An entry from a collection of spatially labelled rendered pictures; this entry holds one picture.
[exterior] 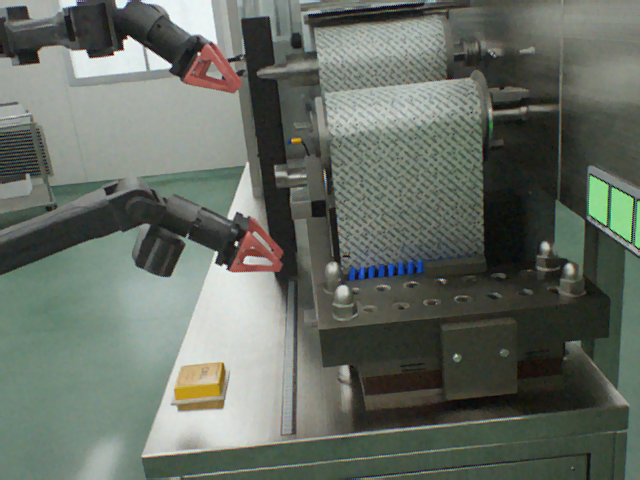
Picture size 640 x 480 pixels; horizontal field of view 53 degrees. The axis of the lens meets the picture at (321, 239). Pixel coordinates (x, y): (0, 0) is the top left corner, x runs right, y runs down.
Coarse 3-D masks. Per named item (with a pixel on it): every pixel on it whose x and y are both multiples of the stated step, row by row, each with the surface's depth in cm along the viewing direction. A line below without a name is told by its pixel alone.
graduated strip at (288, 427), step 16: (288, 288) 136; (288, 304) 128; (288, 320) 121; (288, 336) 115; (288, 352) 109; (288, 368) 104; (288, 384) 100; (288, 400) 96; (288, 416) 92; (288, 432) 88
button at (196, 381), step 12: (180, 372) 102; (192, 372) 102; (204, 372) 101; (216, 372) 101; (180, 384) 98; (192, 384) 98; (204, 384) 98; (216, 384) 98; (180, 396) 98; (192, 396) 98; (204, 396) 98; (216, 396) 98
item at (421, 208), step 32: (416, 160) 101; (448, 160) 101; (480, 160) 101; (352, 192) 102; (384, 192) 102; (416, 192) 103; (448, 192) 103; (480, 192) 103; (352, 224) 104; (384, 224) 104; (416, 224) 104; (448, 224) 105; (480, 224) 105; (352, 256) 106; (384, 256) 106; (416, 256) 106; (448, 256) 106
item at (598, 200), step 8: (592, 176) 80; (592, 184) 80; (600, 184) 78; (592, 192) 80; (600, 192) 78; (592, 200) 81; (600, 200) 78; (592, 208) 81; (600, 208) 79; (592, 216) 81; (600, 216) 79
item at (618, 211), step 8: (616, 192) 74; (616, 200) 74; (624, 200) 72; (632, 200) 70; (616, 208) 74; (624, 208) 72; (616, 216) 75; (624, 216) 73; (616, 224) 75; (624, 224) 73; (624, 232) 73
